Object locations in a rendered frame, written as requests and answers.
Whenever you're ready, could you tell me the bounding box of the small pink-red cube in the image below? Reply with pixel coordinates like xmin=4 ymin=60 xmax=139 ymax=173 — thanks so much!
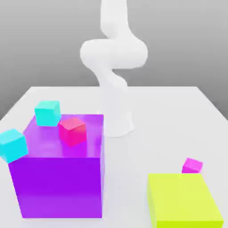
xmin=58 ymin=116 xmax=87 ymax=147

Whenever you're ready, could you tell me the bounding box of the small turquoise cube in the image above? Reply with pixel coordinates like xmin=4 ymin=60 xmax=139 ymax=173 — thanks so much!
xmin=34 ymin=100 xmax=61 ymax=127

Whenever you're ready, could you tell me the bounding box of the small magenta cube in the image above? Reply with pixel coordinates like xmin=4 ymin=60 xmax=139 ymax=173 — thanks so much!
xmin=181 ymin=157 xmax=204 ymax=174

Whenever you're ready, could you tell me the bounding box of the small cyan cube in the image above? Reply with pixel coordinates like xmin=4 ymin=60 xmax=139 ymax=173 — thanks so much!
xmin=0 ymin=128 xmax=29 ymax=164

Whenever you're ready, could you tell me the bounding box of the large purple box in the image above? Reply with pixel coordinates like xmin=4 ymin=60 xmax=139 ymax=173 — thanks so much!
xmin=8 ymin=114 xmax=104 ymax=219

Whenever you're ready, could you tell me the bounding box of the large yellow-green box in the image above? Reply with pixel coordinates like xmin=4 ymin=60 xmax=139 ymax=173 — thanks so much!
xmin=147 ymin=173 xmax=224 ymax=228

